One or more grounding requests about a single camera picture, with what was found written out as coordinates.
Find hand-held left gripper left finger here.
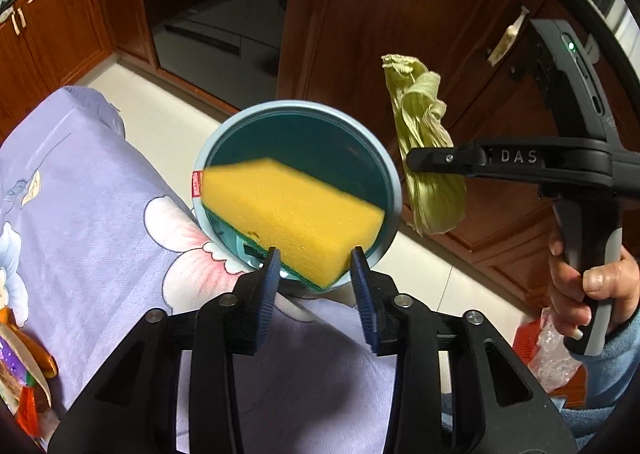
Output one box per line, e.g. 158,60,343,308
47,246,282,454

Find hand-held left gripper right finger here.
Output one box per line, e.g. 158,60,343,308
350,246,578,454

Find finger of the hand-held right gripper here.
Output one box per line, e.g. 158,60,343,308
406,138,543,181

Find yellow sponge green scouring side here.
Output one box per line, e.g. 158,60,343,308
201,157,386,291

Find blue round waste bin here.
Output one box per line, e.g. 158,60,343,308
191,100,403,291

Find person's right forearm blue sleeve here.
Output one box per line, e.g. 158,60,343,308
560,309,640,450

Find person's right hand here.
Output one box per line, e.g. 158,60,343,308
548,236,640,340

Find large dark wooden cabinet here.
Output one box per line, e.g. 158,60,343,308
277,0,640,280

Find purple floral cloth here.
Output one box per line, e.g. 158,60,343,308
0,86,451,454

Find clear crumpled plastic bag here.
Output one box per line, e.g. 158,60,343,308
527,319,586,392

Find colourful snack packet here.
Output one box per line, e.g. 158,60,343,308
0,306,58,440

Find black glass built-in oven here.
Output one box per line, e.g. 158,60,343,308
140,0,296,85

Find small wooden cabinet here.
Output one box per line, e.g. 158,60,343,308
0,0,116,135

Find long cream cabinet handle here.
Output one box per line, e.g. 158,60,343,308
487,6,530,67

